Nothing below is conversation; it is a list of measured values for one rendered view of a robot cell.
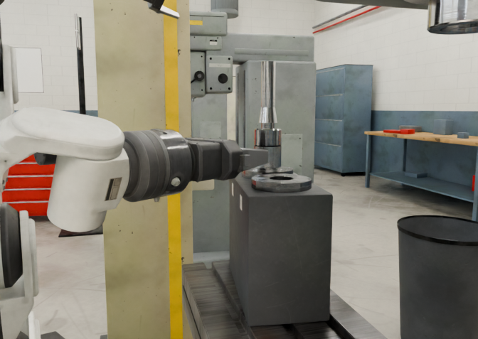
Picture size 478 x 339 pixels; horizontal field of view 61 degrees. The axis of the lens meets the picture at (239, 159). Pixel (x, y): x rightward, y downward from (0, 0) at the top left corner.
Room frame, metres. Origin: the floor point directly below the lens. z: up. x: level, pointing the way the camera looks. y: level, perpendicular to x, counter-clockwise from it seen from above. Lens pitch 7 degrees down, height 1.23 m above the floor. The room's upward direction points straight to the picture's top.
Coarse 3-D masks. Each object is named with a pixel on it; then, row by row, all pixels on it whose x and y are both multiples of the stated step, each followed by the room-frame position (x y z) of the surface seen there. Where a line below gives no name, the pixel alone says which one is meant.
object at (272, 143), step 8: (256, 136) 0.69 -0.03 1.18; (264, 136) 0.68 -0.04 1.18; (272, 136) 0.68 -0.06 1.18; (280, 136) 0.69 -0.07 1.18; (256, 144) 0.69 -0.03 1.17; (264, 144) 0.68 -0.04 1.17; (272, 144) 0.68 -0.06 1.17; (280, 144) 0.69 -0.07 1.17; (272, 152) 0.68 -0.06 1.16; (280, 152) 0.69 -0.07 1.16; (272, 160) 0.68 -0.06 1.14; (280, 160) 0.69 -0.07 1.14; (256, 168) 0.69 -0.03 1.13; (264, 168) 0.68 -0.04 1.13; (272, 168) 0.68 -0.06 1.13; (280, 168) 0.69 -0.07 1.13
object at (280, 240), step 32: (256, 192) 0.56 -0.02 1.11; (288, 192) 0.56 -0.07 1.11; (320, 192) 0.56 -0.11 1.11; (256, 224) 0.54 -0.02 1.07; (288, 224) 0.54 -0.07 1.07; (320, 224) 0.55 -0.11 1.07; (256, 256) 0.54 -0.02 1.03; (288, 256) 0.54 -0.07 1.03; (320, 256) 0.55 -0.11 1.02; (256, 288) 0.54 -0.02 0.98; (288, 288) 0.54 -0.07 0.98; (320, 288) 0.55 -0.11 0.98; (256, 320) 0.54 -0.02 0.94; (288, 320) 0.54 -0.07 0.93; (320, 320) 0.55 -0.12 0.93
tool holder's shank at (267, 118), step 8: (264, 64) 0.69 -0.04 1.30; (272, 64) 0.69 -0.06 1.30; (264, 72) 0.69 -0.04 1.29; (272, 72) 0.69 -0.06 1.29; (264, 80) 0.69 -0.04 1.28; (272, 80) 0.69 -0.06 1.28; (264, 88) 0.69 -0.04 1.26; (272, 88) 0.69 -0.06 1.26; (264, 96) 0.69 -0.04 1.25; (272, 96) 0.69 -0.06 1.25; (264, 104) 0.69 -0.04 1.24; (272, 104) 0.69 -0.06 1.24; (264, 112) 0.69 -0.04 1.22; (272, 112) 0.69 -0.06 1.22; (264, 120) 0.69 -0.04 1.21; (272, 120) 0.69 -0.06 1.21; (264, 128) 0.69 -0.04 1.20; (272, 128) 0.69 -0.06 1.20
